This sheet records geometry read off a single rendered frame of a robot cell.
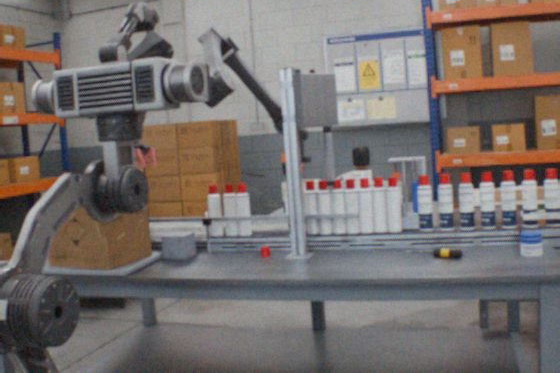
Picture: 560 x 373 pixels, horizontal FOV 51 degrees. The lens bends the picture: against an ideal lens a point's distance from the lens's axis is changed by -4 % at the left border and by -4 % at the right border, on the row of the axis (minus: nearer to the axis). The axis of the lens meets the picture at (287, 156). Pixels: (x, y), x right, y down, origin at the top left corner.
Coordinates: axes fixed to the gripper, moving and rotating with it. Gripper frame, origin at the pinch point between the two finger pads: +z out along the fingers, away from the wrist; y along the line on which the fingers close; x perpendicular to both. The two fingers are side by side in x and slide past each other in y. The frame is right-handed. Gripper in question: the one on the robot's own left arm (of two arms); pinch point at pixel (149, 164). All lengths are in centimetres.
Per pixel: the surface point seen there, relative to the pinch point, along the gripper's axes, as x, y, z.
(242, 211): -21.7, -8.3, 42.9
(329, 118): -72, -13, 41
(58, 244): 25, -49, 12
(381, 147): -19, 440, 31
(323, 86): -78, -15, 32
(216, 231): -7.8, -8.0, 41.5
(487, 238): -84, -8, 110
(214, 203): -14.9, -8.2, 33.0
